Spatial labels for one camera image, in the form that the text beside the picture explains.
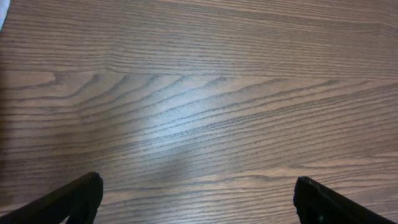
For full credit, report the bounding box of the light blue t-shirt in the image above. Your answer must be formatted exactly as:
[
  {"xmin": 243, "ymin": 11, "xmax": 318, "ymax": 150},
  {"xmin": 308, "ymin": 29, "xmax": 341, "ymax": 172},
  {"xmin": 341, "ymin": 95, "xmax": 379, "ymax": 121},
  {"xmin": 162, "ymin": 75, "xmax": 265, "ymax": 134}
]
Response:
[{"xmin": 0, "ymin": 0, "xmax": 11, "ymax": 30}]

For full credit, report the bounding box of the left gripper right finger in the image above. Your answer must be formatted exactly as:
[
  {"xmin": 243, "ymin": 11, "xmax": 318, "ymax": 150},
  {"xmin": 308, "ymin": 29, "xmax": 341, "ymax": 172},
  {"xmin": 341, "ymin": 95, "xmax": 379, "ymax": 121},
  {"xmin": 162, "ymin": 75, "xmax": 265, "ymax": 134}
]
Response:
[{"xmin": 294, "ymin": 176, "xmax": 395, "ymax": 224}]

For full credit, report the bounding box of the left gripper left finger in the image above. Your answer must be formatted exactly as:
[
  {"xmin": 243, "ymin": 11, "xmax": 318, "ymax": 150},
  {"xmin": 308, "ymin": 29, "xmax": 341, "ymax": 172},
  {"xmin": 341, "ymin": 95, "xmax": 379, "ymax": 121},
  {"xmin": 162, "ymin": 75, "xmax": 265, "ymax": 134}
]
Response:
[{"xmin": 1, "ymin": 172, "xmax": 103, "ymax": 224}]

